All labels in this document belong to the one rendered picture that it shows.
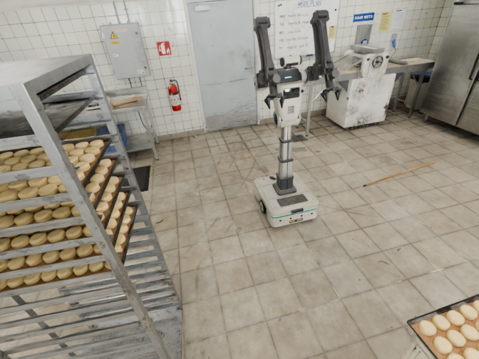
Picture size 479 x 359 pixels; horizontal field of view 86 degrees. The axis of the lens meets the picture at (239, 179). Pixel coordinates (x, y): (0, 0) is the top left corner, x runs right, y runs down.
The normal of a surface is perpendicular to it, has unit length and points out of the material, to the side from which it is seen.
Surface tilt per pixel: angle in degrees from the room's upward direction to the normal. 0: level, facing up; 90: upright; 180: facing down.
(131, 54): 90
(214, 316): 0
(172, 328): 0
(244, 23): 90
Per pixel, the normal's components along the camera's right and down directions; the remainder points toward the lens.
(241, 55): 0.24, 0.53
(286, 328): -0.07, -0.83
